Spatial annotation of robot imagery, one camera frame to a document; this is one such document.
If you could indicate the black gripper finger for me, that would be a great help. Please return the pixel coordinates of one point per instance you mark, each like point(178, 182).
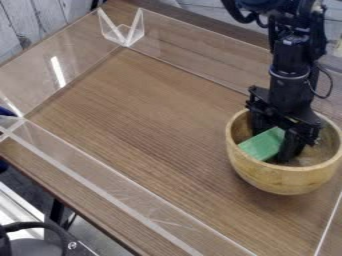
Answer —
point(298, 136)
point(262, 122)

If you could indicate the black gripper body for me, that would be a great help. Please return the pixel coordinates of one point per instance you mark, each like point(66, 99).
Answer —
point(301, 116)

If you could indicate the green rectangular block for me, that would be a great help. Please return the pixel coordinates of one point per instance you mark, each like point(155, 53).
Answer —
point(262, 146)

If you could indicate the light wooden bowl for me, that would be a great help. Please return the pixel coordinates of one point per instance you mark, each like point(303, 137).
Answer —
point(302, 175)

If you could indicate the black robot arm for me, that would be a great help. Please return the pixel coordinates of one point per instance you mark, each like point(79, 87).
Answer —
point(297, 41)

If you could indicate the black table leg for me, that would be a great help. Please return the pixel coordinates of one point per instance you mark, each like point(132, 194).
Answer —
point(56, 212)

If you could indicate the blue object at left edge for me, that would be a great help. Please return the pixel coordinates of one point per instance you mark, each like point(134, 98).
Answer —
point(5, 112)

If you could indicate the clear acrylic tray wall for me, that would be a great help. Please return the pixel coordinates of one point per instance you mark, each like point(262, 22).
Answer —
point(122, 100)

